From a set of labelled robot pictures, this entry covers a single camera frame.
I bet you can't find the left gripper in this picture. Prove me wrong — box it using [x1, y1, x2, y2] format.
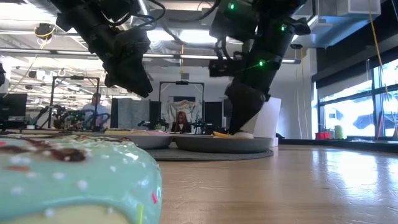
[104, 28, 154, 99]

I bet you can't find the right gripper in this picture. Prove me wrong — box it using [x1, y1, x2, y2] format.
[225, 57, 282, 135]

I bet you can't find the cream glazed donut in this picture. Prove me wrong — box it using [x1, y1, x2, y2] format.
[231, 131, 255, 140]

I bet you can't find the black panel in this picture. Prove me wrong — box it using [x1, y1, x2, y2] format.
[203, 101, 224, 127]

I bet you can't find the grey partition panel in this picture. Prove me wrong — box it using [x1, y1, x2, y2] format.
[111, 98, 150, 130]

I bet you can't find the large round grey plate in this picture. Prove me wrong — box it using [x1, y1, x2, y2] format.
[173, 135, 274, 154]

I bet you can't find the person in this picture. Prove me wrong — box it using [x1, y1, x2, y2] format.
[81, 92, 111, 130]
[170, 111, 192, 134]

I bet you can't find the round dark grey mat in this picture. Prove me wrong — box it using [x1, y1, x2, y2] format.
[145, 147, 274, 162]

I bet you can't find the pale hanging fabric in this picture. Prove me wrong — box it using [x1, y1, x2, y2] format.
[161, 99, 203, 124]

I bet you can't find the small round grey plate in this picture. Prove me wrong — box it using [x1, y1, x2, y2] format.
[104, 133, 174, 150]

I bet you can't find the black-framed window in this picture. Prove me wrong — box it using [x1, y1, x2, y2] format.
[317, 58, 398, 141]

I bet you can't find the mint green chocolate-drizzled donut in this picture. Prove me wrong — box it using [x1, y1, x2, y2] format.
[0, 136, 164, 224]

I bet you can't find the black computer monitor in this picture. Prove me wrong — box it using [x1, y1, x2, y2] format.
[0, 93, 28, 118]

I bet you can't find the black metal frame rig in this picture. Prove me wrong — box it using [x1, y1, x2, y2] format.
[49, 75, 101, 128]
[159, 80, 205, 125]

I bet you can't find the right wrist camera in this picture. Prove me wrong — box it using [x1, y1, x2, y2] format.
[208, 57, 246, 78]

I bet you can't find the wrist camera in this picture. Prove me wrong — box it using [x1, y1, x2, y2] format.
[208, 57, 246, 78]
[101, 0, 141, 22]

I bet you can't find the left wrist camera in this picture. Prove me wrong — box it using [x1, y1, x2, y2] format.
[101, 0, 141, 22]

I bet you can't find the yellow ceiling cable reel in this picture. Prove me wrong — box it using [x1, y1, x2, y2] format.
[34, 22, 57, 40]

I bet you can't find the yellow hanging cord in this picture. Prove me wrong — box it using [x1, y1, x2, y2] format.
[368, 0, 398, 133]

